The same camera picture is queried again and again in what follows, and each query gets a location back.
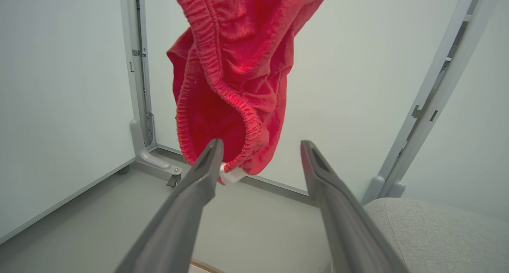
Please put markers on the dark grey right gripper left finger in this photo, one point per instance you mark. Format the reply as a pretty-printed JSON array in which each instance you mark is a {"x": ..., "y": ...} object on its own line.
[{"x": 181, "y": 217}]

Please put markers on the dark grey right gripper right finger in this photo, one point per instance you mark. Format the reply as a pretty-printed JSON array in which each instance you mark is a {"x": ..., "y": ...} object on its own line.
[{"x": 346, "y": 225}]

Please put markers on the red terry cloth garment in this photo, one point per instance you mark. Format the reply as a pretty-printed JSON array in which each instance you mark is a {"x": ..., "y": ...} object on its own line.
[{"x": 234, "y": 66}]

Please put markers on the white basket with wicker rim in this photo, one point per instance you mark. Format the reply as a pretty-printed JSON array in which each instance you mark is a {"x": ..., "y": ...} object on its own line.
[{"x": 206, "y": 267}]

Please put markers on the light grey fabric sofa seat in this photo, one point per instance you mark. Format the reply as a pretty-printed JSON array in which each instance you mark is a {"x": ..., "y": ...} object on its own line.
[{"x": 441, "y": 237}]

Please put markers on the table leg with caster wheel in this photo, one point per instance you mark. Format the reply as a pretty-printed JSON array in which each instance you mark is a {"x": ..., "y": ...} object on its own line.
[{"x": 139, "y": 106}]

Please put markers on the grey slotted partition post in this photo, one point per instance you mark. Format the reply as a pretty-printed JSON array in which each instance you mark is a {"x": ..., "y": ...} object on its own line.
[{"x": 433, "y": 90}]

